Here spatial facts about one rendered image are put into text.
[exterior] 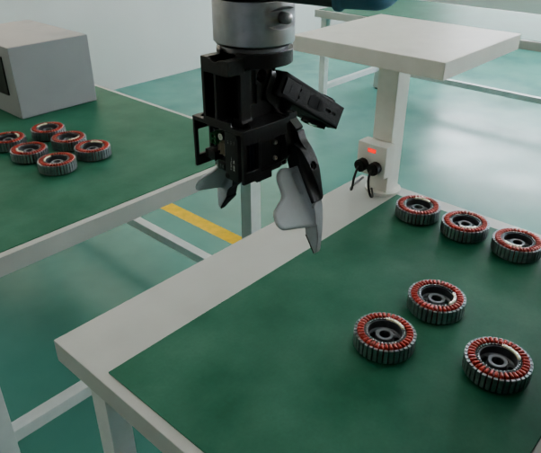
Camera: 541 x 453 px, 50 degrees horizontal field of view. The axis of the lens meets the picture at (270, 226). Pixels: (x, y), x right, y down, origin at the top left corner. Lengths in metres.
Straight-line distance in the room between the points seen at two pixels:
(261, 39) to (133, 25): 4.90
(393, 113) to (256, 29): 1.07
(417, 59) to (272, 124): 0.67
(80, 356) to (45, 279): 1.65
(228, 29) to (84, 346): 0.76
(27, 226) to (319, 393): 0.89
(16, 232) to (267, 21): 1.15
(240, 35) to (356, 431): 0.65
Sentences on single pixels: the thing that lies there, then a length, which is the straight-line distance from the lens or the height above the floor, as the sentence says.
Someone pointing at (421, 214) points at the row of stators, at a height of 0.78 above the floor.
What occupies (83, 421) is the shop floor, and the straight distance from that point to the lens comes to 2.07.
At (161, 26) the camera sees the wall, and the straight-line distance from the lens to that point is 5.59.
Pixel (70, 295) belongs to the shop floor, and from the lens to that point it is 2.63.
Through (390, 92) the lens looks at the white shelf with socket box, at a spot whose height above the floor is 1.04.
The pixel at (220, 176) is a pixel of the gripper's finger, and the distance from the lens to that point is 0.65.
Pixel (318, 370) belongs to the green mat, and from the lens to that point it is 1.05.
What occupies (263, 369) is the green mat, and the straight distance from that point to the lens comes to 1.05.
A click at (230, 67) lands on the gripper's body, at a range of 0.52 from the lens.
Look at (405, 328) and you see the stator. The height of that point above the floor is 0.78.
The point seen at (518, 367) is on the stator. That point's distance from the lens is 1.09.
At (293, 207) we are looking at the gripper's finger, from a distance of 0.57.
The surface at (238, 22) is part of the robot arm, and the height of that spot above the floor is 1.38.
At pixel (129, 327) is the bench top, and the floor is 0.75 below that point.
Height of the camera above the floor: 1.47
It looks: 30 degrees down
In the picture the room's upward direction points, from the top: straight up
